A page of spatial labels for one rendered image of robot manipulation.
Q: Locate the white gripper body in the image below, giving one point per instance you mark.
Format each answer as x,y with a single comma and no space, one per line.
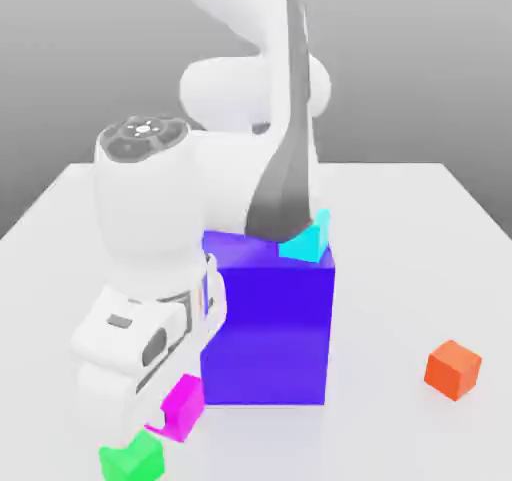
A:
108,397

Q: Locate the small magenta cube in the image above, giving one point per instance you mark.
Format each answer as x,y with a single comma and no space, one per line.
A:
184,405

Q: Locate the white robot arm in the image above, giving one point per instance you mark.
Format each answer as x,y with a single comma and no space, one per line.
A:
160,193

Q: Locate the small green cube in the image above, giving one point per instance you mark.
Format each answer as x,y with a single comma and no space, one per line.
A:
138,462

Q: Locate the small cyan cube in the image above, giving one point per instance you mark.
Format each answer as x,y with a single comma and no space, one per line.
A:
304,245

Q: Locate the small orange cube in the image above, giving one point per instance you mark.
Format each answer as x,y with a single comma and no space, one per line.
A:
450,371

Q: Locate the large blue box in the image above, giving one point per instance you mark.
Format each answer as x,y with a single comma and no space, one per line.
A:
272,329

